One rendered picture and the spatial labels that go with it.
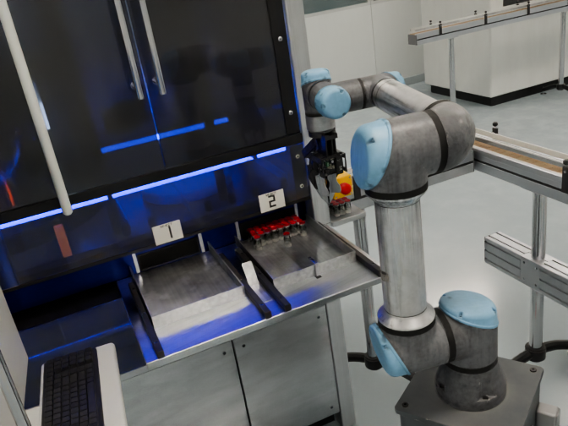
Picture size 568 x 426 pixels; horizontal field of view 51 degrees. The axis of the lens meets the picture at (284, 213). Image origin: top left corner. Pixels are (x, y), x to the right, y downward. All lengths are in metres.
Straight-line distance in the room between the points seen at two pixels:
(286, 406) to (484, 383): 1.07
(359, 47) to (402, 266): 6.21
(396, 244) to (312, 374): 1.20
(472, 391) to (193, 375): 1.02
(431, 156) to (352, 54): 6.19
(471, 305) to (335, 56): 5.99
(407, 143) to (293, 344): 1.24
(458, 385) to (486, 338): 0.13
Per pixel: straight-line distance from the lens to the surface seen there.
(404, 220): 1.10
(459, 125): 1.09
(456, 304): 1.29
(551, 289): 2.39
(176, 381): 2.06
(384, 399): 2.60
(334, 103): 1.40
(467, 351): 1.30
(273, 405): 2.26
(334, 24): 7.09
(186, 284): 1.79
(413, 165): 1.06
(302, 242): 1.90
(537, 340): 2.62
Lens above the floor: 1.73
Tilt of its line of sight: 24 degrees down
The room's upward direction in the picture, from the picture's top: 9 degrees counter-clockwise
